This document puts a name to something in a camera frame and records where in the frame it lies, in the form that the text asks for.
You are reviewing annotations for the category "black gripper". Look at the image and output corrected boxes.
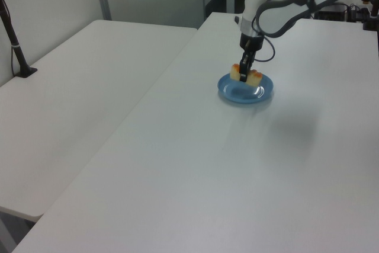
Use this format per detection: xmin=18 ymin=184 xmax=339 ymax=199
xmin=238 ymin=32 xmax=265 ymax=83

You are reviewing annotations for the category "bread with orange topping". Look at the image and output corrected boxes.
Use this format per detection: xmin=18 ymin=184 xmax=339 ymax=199
xmin=229 ymin=63 xmax=263 ymax=87

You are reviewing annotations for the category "blue oval plate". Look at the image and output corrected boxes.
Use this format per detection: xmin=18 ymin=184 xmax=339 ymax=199
xmin=217 ymin=72 xmax=275 ymax=105

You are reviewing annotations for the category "black electronics box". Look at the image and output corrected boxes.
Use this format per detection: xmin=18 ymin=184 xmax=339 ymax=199
xmin=313 ymin=2 xmax=352 ymax=22

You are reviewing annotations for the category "black clamp stand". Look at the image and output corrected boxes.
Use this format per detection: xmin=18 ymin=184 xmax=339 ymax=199
xmin=361 ymin=0 xmax=379 ymax=32

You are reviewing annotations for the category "white side table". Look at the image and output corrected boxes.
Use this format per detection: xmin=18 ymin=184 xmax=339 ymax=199
xmin=0 ymin=19 xmax=198 ymax=223

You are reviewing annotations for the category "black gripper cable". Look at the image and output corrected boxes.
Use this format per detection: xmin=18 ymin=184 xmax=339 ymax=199
xmin=253 ymin=36 xmax=276 ymax=63

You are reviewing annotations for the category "thin black pole cable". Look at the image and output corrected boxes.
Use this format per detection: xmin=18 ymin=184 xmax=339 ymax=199
xmin=10 ymin=46 xmax=17 ymax=76

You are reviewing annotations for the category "black camera pole with base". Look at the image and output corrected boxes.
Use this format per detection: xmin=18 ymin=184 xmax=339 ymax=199
xmin=0 ymin=0 xmax=38 ymax=79

